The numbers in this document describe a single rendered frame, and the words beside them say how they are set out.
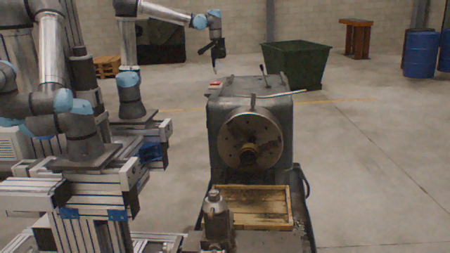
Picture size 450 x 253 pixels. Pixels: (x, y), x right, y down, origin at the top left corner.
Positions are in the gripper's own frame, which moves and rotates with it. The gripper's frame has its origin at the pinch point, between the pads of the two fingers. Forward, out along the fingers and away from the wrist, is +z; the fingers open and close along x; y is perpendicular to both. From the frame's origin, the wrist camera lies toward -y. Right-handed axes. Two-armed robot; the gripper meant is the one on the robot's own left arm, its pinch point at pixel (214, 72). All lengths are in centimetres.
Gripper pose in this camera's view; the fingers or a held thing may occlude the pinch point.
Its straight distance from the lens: 201.4
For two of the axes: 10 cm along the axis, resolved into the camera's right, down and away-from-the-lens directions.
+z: 0.6, 9.3, 3.5
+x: 1.2, -3.6, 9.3
